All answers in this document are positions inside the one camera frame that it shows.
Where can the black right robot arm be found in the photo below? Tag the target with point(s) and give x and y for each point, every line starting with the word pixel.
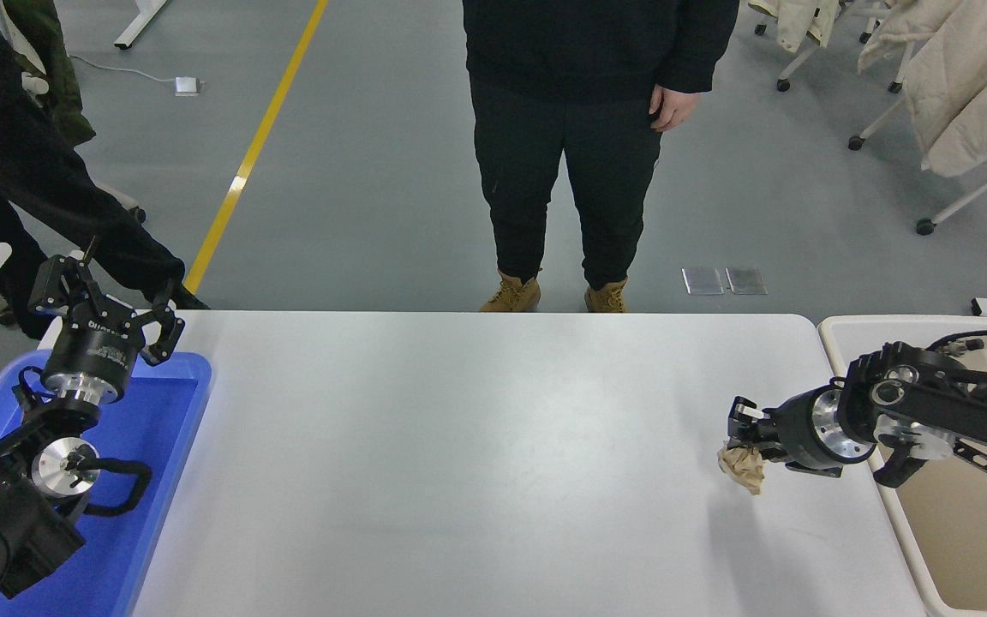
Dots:
pixel 956 403

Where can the person's hand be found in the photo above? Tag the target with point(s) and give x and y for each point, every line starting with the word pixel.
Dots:
pixel 672 107

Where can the blue plastic tray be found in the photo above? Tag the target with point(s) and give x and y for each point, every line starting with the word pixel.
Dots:
pixel 142 480

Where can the small cream coat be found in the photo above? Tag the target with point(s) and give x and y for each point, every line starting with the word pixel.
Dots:
pixel 802 21

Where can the large pale plastic bin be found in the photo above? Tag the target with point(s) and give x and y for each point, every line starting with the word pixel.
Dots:
pixel 973 548

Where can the large cream quilted coat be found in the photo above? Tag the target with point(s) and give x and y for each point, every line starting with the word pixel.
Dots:
pixel 973 51

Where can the dark green jacket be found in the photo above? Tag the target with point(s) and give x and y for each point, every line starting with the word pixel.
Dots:
pixel 65 77

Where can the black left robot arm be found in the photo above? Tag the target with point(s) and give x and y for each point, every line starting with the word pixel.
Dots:
pixel 5 523

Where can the white power adapter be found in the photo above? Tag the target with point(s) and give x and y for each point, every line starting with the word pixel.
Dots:
pixel 187 85

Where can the white desk leg base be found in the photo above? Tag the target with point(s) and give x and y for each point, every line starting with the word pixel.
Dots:
pixel 138 21

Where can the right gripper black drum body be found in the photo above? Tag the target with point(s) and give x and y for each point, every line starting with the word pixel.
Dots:
pixel 798 433

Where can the white chair with casters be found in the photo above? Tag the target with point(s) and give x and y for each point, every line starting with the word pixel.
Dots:
pixel 924 227
pixel 782 84

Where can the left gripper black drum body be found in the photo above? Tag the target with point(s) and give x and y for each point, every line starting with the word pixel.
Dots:
pixel 95 351

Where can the silver floor plate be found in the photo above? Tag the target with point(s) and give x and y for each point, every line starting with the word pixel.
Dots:
pixel 702 282
pixel 746 281

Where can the tan paper ball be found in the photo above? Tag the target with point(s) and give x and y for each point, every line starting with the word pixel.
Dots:
pixel 742 470

